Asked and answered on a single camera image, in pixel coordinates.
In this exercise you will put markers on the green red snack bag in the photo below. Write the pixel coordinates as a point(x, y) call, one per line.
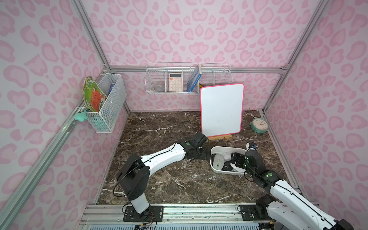
point(93, 97)

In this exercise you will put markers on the clear glass jar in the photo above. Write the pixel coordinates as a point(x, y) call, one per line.
point(159, 87)

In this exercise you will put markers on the blue book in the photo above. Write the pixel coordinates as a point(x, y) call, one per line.
point(196, 75)

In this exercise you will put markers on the aluminium front rail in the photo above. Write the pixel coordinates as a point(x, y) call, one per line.
point(175, 217)

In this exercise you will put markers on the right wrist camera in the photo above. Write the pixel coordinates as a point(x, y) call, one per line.
point(251, 146)

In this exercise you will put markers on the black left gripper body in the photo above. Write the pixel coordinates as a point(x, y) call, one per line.
point(201, 141)

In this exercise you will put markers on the mint green clip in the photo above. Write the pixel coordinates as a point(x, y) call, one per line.
point(81, 116)

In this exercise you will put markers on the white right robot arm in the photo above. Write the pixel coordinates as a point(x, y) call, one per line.
point(283, 203)

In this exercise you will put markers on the white mesh side basket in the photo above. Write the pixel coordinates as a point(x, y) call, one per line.
point(105, 120)

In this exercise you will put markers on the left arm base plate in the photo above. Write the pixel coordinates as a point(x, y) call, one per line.
point(153, 213)

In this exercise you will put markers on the wooden whiteboard stand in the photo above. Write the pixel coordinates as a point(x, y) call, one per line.
point(220, 137)

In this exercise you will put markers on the white plastic storage box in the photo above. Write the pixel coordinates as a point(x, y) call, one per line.
point(226, 152)

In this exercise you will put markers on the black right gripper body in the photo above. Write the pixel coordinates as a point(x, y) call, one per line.
point(237, 159)

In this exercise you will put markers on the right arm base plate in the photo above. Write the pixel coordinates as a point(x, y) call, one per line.
point(252, 212)

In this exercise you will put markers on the pink framed whiteboard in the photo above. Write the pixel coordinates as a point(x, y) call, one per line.
point(221, 109)

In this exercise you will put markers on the white wire wall shelf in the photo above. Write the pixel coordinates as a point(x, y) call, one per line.
point(212, 75)

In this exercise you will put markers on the black ribbed computer mouse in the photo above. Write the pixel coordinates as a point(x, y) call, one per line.
point(227, 167)

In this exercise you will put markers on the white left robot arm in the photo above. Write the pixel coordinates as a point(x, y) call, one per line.
point(135, 173)

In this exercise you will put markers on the grey lilac computer mouse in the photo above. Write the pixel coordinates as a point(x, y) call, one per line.
point(218, 161)

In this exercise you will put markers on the pink calculator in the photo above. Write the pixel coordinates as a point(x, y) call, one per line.
point(176, 82)

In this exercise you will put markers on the blue can in basket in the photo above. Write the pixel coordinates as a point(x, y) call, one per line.
point(111, 88)

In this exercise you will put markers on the mint green alarm clock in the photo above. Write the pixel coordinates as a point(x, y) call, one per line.
point(259, 125)

